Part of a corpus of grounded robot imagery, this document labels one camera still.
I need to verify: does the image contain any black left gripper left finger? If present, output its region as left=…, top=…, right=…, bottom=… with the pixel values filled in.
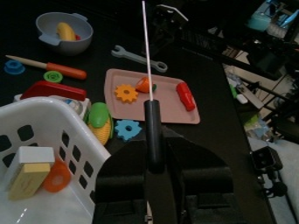
left=93, top=139, right=150, bottom=224

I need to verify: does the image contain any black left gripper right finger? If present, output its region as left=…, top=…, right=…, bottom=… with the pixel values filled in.
left=149, top=125, right=253, bottom=224

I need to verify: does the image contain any toy cleaver with black handle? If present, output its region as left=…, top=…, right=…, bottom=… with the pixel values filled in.
left=141, top=0, right=166, bottom=175

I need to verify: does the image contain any blue toy gear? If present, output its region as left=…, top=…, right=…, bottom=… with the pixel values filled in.
left=114, top=119, right=145, bottom=143

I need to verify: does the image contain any orange toy fruit slice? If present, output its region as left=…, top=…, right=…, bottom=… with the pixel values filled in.
left=42, top=157, right=73, bottom=193

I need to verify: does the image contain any toy corn cob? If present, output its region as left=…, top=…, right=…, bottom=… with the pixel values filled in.
left=83, top=101, right=117, bottom=146

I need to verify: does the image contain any white plastic basket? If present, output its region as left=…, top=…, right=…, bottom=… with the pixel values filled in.
left=0, top=96, right=114, bottom=224

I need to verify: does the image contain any yellow butter block toy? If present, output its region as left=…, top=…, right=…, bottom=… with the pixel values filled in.
left=4, top=145, right=57, bottom=191

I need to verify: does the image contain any pink plastic tray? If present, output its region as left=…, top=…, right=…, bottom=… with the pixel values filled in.
left=103, top=68, right=202, bottom=125

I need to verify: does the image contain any orange toy gear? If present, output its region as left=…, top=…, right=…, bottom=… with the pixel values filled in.
left=114, top=84, right=141, bottom=104

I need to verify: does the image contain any red toy sausage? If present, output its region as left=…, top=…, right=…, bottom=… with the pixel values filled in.
left=175, top=81, right=198, bottom=112

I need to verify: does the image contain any orange toy carrot piece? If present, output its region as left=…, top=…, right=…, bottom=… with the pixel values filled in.
left=135, top=76, right=158, bottom=95

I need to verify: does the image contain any red toy block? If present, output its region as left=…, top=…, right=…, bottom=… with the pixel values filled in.
left=20, top=80, right=89, bottom=102

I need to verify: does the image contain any green round toy nut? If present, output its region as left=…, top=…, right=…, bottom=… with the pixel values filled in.
left=42, top=70, right=65, bottom=84

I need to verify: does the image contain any grey toy wrench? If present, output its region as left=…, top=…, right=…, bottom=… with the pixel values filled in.
left=110, top=45, right=170, bottom=74

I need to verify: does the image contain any blue round toy nut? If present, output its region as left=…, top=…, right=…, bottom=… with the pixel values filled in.
left=4, top=59, right=27, bottom=76

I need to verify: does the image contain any grey-blue toy pot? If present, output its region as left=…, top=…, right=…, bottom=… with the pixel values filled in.
left=35, top=11, right=95, bottom=56

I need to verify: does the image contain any yellow toy banana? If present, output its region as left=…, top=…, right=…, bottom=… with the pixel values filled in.
left=57, top=22, right=78, bottom=42

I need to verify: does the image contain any teal plastic container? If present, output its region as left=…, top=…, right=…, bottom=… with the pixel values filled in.
left=247, top=10, right=275, bottom=32

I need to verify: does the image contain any small black camera box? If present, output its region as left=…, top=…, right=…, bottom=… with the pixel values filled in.
left=250, top=145, right=286, bottom=173

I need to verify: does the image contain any toy knife with orange handle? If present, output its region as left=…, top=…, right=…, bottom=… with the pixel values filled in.
left=4, top=54, right=90, bottom=81

